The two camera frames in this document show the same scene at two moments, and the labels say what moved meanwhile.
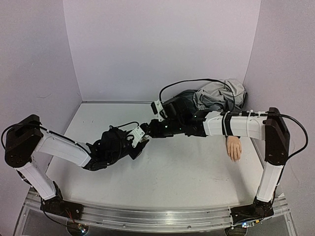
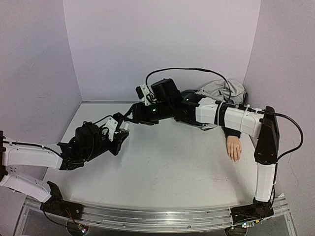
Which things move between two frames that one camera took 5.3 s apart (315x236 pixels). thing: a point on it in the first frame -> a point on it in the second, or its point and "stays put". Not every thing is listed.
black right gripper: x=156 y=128 -> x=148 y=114
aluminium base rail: x=154 y=219 stays put
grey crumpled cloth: x=226 y=93 stays put
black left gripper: x=141 y=146 -> x=119 y=140
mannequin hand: x=234 y=147 stays put
